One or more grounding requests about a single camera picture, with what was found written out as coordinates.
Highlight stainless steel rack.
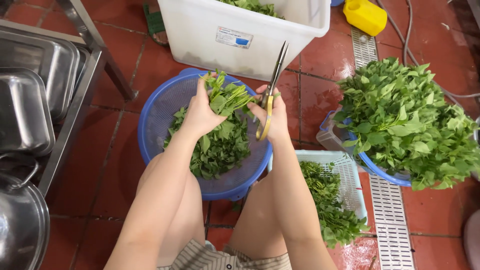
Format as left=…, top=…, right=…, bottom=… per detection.
left=0, top=0, right=138, bottom=197

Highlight heap of trimmed green stems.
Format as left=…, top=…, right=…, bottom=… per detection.
left=299, top=160, right=371, bottom=249

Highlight large heap of leafy greens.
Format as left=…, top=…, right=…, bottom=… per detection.
left=333, top=57, right=480, bottom=191

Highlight grey hose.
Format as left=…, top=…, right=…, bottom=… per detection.
left=376, top=0, right=480, bottom=100

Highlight person's left leg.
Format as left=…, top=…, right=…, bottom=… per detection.
left=136, top=153, right=206, bottom=268

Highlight yellow plastic jerrycan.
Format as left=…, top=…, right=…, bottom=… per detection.
left=343, top=0, right=388, bottom=37

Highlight large stainless steel tray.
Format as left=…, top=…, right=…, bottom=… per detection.
left=0, top=29, right=81, bottom=124

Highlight person's left hand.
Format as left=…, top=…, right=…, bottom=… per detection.
left=180, top=73, right=228, bottom=139

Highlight blue round plastic colander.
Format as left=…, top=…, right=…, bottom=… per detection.
left=137, top=67, right=274, bottom=202

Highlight white rectangular plastic tub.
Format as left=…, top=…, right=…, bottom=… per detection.
left=157, top=0, right=332, bottom=82

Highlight blue plastic basin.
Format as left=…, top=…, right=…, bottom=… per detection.
left=319, top=110, right=413, bottom=188

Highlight pile of cut green leaves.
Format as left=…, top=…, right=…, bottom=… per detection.
left=163, top=107, right=253, bottom=181

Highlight clear plastic container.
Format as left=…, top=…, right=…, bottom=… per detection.
left=316, top=108, right=352, bottom=153

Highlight pale rectangular plastic basket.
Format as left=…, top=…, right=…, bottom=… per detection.
left=267, top=149, right=368, bottom=222

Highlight greens in white tub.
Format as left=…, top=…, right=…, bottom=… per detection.
left=215, top=0, right=286, bottom=20

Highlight yellow handled scissors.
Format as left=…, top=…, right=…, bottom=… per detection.
left=256, top=40, right=290, bottom=142

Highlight green sandal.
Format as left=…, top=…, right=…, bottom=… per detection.
left=142, top=2, right=170, bottom=48

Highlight small stainless steel tray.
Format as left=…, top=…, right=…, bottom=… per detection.
left=0, top=67, right=56, bottom=157

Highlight stainless steel pot lid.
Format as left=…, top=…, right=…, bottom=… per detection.
left=0, top=152, right=50, bottom=270

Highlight striped shorts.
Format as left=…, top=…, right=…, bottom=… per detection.
left=157, top=239, right=293, bottom=270

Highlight person's leg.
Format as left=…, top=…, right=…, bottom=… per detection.
left=228, top=170, right=289, bottom=260
left=136, top=153, right=206, bottom=268

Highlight metal floor drain grate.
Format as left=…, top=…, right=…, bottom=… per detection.
left=350, top=26, right=416, bottom=270

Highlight person's right leg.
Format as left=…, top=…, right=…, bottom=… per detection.
left=228, top=170, right=289, bottom=260

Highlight person's right hand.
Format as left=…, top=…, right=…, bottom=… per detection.
left=247, top=84, right=292, bottom=146

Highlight bunch of green leafy stems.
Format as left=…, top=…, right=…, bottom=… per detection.
left=199, top=69, right=260, bottom=118

